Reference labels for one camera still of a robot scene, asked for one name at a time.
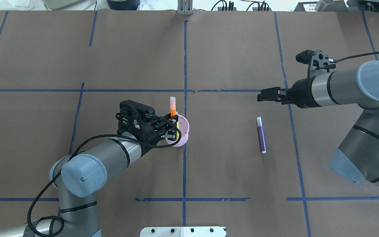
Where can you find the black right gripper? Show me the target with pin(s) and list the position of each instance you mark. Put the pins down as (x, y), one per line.
(302, 93)

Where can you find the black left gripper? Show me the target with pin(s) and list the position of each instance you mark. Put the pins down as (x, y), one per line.
(147, 135)

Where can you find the yellow highlighter pen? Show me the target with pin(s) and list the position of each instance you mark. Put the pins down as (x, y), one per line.
(178, 126)

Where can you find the orange highlighter pen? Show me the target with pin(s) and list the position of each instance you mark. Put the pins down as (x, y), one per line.
(172, 106)

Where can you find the purple highlighter pen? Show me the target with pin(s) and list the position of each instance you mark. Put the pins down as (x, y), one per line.
(261, 135)

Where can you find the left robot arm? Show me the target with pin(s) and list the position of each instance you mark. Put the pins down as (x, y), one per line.
(95, 162)

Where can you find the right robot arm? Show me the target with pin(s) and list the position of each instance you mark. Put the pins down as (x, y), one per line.
(357, 157)

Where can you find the pink mesh pen holder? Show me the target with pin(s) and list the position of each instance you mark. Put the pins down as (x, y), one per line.
(184, 127)

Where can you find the small metal cup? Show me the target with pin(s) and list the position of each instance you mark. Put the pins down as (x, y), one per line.
(323, 5)

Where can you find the white mounting plate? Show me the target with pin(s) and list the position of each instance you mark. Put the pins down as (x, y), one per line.
(184, 231)

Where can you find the dark blue pot with lid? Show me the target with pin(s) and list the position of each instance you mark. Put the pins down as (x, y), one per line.
(124, 5)

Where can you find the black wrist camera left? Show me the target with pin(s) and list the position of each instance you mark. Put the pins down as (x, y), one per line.
(133, 116)

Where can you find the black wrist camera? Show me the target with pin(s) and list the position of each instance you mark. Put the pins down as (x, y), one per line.
(316, 60)
(133, 116)

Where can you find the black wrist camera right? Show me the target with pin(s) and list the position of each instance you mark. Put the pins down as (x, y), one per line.
(316, 60)

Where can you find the aluminium frame post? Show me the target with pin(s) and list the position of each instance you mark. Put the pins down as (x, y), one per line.
(185, 7)

